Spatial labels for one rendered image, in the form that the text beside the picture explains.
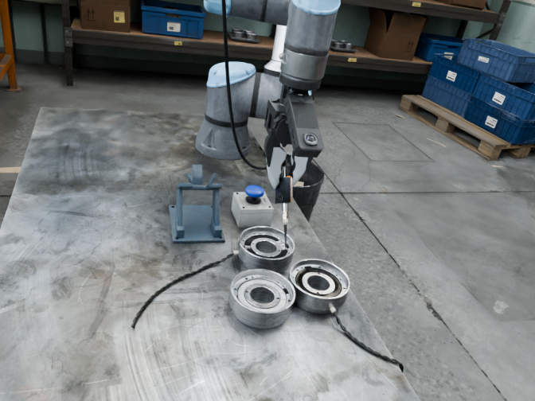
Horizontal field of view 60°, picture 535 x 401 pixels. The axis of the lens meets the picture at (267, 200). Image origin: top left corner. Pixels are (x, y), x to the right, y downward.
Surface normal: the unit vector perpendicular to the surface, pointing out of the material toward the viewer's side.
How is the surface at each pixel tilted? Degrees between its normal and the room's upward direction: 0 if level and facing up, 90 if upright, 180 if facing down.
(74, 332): 0
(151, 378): 0
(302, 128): 32
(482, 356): 0
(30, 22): 90
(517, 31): 90
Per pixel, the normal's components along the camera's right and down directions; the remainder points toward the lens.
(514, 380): 0.15, -0.85
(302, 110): 0.29, -0.45
